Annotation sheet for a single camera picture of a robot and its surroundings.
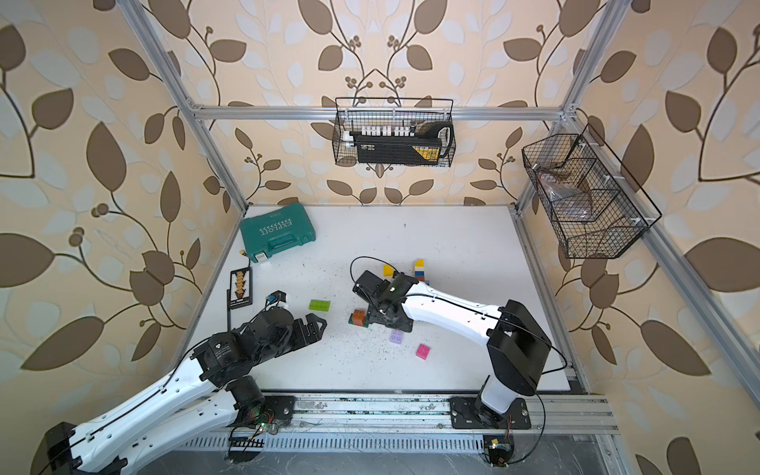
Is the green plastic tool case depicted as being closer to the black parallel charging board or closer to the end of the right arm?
the black parallel charging board

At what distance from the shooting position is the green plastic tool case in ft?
3.44

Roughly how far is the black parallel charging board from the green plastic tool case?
0.20ft

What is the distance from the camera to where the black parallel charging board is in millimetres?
953
